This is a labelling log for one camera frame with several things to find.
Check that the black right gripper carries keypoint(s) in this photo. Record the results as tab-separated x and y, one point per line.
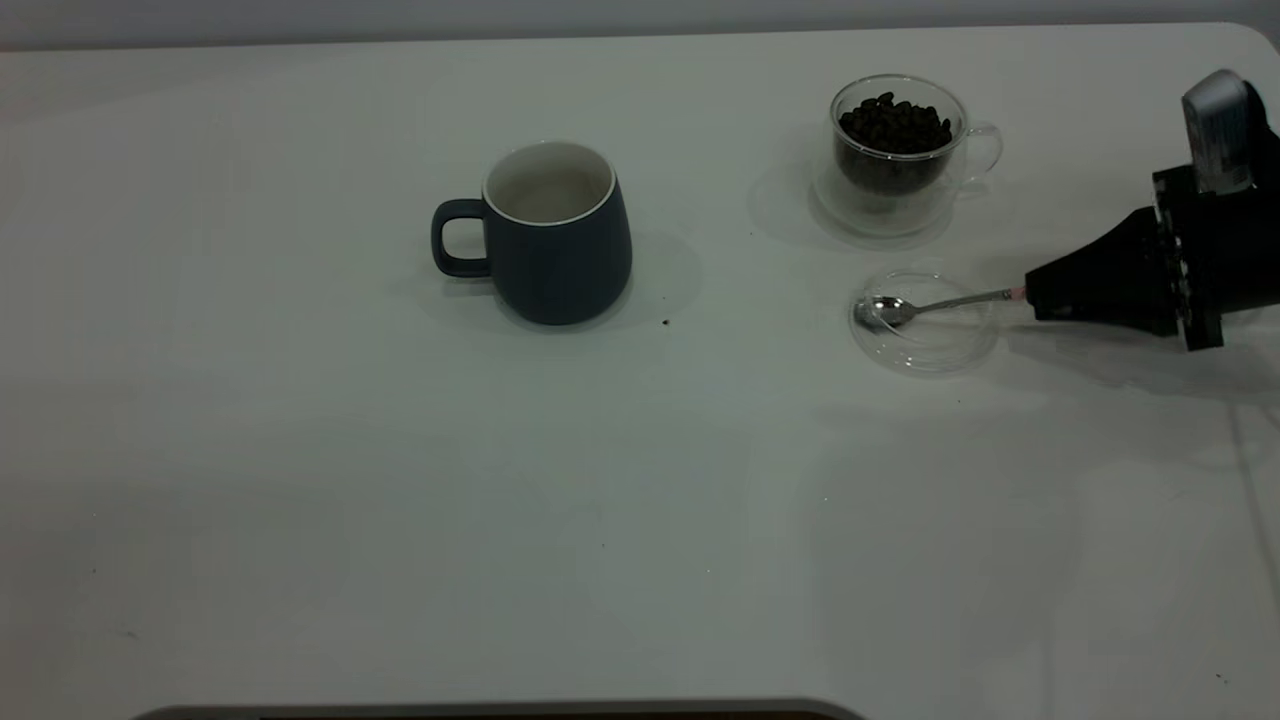
1230	250

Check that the roasted coffee beans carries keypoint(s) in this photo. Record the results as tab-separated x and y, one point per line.
895	135

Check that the dark grey ceramic mug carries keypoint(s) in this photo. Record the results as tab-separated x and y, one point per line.
560	270

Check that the clear glass cup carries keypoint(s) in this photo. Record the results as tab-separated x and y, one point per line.
890	210

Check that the clear glass saucer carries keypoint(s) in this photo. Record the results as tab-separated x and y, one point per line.
935	350

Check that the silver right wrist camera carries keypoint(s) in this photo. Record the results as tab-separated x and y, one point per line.
1218	130

